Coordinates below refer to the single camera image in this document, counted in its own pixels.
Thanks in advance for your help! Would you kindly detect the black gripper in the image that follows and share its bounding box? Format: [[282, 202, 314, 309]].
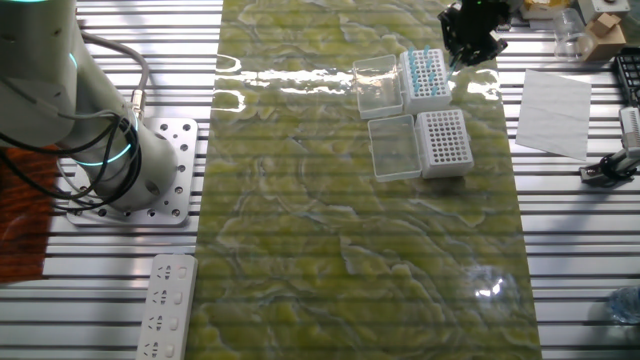
[[437, 0, 512, 68]]

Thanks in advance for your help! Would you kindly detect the white pipette tip rack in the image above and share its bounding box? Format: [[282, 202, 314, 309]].
[[415, 108, 476, 180], [398, 47, 454, 116]]

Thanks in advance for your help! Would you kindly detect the yellow box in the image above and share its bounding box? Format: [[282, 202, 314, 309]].
[[519, 0, 571, 20]]

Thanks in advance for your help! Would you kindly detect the clear plastic cup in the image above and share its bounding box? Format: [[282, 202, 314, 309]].
[[552, 7, 594, 62]]

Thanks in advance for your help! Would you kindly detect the white paper sheet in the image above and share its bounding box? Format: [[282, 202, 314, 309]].
[[514, 68, 593, 162]]

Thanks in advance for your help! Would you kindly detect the white box device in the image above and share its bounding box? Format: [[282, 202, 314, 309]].
[[577, 0, 632, 15]]

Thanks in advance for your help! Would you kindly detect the black keyboard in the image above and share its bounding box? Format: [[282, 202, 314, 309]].
[[612, 49, 640, 106]]

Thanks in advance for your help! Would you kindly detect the green marble pattern mat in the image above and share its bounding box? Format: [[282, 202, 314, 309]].
[[184, 0, 544, 360]]

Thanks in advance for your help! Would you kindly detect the clear water bottle blue cap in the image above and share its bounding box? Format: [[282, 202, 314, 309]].
[[607, 285, 640, 325]]

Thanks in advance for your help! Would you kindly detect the white power strip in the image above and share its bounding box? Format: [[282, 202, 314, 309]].
[[134, 253, 200, 360]]

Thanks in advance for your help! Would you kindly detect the brown wooden board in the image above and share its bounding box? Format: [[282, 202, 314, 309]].
[[0, 144, 61, 284]]

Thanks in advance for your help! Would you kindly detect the silver camera mount base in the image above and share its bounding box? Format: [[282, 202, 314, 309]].
[[578, 148, 640, 185]]

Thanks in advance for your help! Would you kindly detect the small silver camera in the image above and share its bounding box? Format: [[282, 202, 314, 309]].
[[618, 105, 640, 162]]

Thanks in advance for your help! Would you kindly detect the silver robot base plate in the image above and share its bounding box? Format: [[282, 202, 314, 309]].
[[64, 117, 200, 227]]

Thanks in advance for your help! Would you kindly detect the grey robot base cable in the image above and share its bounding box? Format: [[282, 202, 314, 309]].
[[79, 32, 151, 121]]

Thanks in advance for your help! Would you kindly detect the black base cable bundle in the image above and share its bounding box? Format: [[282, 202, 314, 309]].
[[0, 117, 144, 214]]

